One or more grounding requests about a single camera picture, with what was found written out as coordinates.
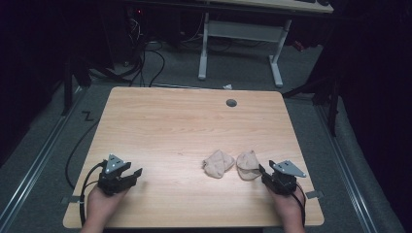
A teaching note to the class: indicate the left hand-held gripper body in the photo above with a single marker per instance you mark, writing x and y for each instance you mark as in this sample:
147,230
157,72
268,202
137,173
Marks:
111,181

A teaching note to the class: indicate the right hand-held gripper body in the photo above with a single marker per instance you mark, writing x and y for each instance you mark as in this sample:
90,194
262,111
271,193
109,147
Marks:
283,183

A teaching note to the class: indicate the beige sock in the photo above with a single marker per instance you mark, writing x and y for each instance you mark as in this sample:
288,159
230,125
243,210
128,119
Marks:
217,163
247,165

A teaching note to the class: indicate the person's right hand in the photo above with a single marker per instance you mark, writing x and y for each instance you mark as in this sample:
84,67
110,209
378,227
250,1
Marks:
286,205

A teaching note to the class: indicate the person's left hand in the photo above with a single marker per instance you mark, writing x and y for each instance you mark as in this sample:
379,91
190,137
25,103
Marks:
102,204

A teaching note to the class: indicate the grey tape strip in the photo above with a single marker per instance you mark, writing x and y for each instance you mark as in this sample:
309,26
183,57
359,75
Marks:
70,199
315,194

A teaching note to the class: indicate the black metal stand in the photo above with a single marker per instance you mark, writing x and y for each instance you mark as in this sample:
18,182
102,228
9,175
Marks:
327,97
69,84

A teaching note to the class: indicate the white paper scrap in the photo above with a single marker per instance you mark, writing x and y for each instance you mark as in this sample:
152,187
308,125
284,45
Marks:
228,86

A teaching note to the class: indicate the white-legged desk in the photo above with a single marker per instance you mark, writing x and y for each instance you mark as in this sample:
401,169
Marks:
246,30

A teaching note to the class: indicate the metal floor rail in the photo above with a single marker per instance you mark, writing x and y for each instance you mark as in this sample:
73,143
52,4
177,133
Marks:
35,168
346,168

